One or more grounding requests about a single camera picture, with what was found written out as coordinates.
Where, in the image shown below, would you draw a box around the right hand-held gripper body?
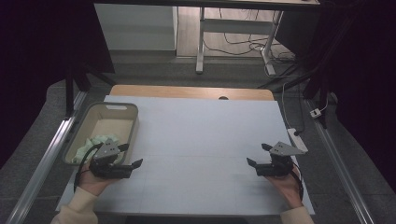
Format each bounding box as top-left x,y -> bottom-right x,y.
255,141 -> 308,178

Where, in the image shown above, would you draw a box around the black metal stand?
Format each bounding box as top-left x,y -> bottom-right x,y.
64,60 -> 118,119

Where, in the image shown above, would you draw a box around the white table cover sheet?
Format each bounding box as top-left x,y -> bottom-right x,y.
55,94 -> 316,217

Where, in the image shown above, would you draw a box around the beige plastic basket grey rim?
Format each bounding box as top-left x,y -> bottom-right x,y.
62,101 -> 140,166

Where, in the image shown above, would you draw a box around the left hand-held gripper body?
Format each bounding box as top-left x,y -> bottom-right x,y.
89,138 -> 134,180

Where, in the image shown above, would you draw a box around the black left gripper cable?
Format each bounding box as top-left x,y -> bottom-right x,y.
73,142 -> 105,194

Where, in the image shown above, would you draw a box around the tangle of floor cables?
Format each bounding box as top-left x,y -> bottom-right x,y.
203,8 -> 297,79

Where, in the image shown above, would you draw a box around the wooden table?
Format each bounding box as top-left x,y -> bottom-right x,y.
108,84 -> 276,102

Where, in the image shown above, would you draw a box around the light green crumpled cloth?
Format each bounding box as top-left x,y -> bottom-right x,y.
72,133 -> 121,165

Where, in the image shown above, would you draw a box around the white-framed desk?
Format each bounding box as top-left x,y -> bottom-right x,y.
92,0 -> 321,77

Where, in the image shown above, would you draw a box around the black curtain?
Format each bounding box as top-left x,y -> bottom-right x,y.
0,0 -> 116,171
306,0 -> 396,194

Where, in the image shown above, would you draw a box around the white power adapter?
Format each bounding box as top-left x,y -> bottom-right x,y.
286,127 -> 309,154

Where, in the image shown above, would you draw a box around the person's left hand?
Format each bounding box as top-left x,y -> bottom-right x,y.
77,169 -> 118,197

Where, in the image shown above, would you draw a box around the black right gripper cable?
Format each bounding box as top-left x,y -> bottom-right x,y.
290,161 -> 305,201

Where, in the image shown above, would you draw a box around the aluminium floor rail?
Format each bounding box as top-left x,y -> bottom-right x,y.
304,98 -> 376,224
5,91 -> 89,224

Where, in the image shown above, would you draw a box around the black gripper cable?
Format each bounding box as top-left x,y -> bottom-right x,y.
290,161 -> 305,201
73,142 -> 105,194

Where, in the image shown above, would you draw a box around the white cabinet panel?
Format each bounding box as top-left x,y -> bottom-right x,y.
93,3 -> 179,52

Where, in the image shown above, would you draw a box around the person's right hand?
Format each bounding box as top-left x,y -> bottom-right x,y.
264,165 -> 305,210

